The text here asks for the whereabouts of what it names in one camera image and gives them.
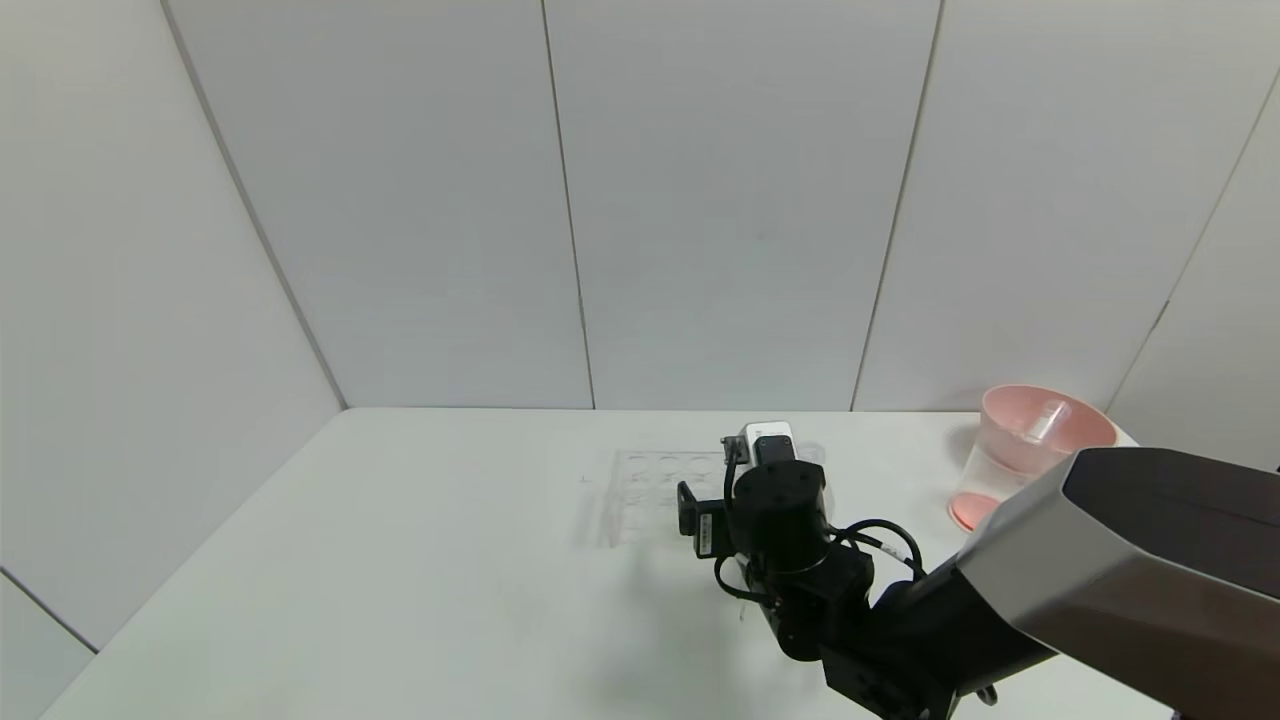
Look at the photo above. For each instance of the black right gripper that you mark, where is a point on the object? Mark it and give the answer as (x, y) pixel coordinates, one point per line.
(702, 530)

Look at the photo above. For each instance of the test tube with red pigment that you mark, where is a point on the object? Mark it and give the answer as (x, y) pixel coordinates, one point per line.
(1042, 422)

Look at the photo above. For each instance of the clear plastic test tube rack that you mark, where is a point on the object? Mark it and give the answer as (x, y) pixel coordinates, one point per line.
(645, 500)

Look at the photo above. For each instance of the clear plastic beaker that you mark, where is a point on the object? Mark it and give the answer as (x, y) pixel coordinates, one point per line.
(985, 500)

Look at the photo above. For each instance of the pink plastic bowl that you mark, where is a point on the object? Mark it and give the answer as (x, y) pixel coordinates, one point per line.
(1010, 440)

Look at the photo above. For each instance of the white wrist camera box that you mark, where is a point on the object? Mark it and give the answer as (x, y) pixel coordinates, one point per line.
(770, 440)

